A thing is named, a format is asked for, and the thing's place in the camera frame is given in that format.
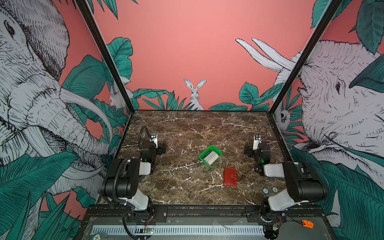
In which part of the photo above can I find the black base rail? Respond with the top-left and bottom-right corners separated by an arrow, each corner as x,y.
83,204 -> 326,224

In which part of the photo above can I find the right black frame post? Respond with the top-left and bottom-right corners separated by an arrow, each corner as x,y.
269,0 -> 342,115

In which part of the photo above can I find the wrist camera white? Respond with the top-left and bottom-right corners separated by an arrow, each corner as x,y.
253,135 -> 263,151
150,133 -> 158,148

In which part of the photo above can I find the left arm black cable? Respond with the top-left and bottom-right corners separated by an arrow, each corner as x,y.
137,125 -> 154,151

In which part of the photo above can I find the orange connector block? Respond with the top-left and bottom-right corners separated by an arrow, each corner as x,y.
302,220 -> 314,229

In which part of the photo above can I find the white slotted cable duct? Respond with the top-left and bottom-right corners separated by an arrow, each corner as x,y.
90,224 -> 265,237

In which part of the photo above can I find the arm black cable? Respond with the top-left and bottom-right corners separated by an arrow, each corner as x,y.
137,125 -> 154,151
257,125 -> 268,142

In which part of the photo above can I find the green plastic tray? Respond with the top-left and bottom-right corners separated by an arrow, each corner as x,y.
199,145 -> 223,167

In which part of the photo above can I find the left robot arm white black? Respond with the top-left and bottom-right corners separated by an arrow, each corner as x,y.
100,141 -> 166,215

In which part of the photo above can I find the black frame post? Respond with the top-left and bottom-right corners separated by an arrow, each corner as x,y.
269,0 -> 342,115
76,0 -> 135,114

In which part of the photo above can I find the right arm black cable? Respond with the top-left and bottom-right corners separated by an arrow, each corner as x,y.
257,125 -> 268,142

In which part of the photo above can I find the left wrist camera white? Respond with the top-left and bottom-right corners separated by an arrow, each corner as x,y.
150,133 -> 158,148

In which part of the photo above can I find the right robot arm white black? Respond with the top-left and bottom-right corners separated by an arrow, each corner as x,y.
244,142 -> 328,222

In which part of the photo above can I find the stack of credit cards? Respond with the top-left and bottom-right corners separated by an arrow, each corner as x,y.
204,151 -> 220,166

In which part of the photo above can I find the left black frame post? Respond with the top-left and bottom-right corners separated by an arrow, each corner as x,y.
76,0 -> 135,114

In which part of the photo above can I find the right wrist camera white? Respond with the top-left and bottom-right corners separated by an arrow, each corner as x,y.
253,135 -> 263,151

